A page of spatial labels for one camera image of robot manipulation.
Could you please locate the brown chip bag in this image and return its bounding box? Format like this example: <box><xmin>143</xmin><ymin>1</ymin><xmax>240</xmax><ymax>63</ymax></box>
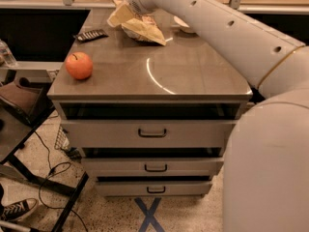
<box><xmin>107</xmin><ymin>0</ymin><xmax>166</xmax><ymax>45</ymax></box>

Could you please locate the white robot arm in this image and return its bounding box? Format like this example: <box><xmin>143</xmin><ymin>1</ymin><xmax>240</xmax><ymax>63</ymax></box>
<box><xmin>128</xmin><ymin>0</ymin><xmax>309</xmax><ymax>232</ymax></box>

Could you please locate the grey drawer cabinet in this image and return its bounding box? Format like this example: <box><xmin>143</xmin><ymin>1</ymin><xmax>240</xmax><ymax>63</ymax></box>
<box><xmin>49</xmin><ymin>10</ymin><xmax>252</xmax><ymax>186</ymax></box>

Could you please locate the top grey drawer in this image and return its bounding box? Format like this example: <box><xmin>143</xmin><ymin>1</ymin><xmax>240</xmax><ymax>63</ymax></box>
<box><xmin>61</xmin><ymin>120</ymin><xmax>235</xmax><ymax>148</ymax></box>

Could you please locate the grey drawer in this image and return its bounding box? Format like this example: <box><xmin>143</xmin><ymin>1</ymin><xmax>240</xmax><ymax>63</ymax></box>
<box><xmin>96</xmin><ymin>181</ymin><xmax>212</xmax><ymax>196</ymax></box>
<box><xmin>81</xmin><ymin>158</ymin><xmax>223</xmax><ymax>177</ymax></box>
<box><xmin>61</xmin><ymin>120</ymin><xmax>235</xmax><ymax>148</ymax></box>

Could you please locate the middle grey drawer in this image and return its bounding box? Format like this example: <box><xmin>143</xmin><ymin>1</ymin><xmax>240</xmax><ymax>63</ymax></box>
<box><xmin>81</xmin><ymin>158</ymin><xmax>223</xmax><ymax>177</ymax></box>

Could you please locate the red apple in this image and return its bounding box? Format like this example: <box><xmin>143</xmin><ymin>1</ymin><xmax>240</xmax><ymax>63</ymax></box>
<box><xmin>65</xmin><ymin>52</ymin><xmax>93</xmax><ymax>80</ymax></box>

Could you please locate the black remote control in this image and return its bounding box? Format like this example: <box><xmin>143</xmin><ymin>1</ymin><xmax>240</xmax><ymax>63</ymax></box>
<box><xmin>74</xmin><ymin>29</ymin><xmax>107</xmax><ymax>44</ymax></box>

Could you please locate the bottom grey drawer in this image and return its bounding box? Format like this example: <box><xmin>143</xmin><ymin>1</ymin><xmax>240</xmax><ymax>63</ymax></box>
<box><xmin>96</xmin><ymin>181</ymin><xmax>212</xmax><ymax>196</ymax></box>

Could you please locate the clear plastic bottle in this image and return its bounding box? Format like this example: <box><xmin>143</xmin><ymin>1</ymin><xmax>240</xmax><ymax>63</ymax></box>
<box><xmin>0</xmin><ymin>40</ymin><xmax>17</xmax><ymax>68</ymax></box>

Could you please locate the black canvas sneaker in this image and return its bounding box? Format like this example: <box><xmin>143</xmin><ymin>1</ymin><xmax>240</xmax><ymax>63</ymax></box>
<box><xmin>0</xmin><ymin>198</ymin><xmax>38</xmax><ymax>221</ymax></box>

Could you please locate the wire mesh basket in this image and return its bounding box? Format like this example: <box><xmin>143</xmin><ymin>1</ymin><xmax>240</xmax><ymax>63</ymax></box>
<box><xmin>54</xmin><ymin>127</ymin><xmax>70</xmax><ymax>152</ymax></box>

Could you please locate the black floor cable left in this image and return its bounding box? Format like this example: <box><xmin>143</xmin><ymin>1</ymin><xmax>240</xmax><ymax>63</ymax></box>
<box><xmin>33</xmin><ymin>130</ymin><xmax>89</xmax><ymax>232</ymax></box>

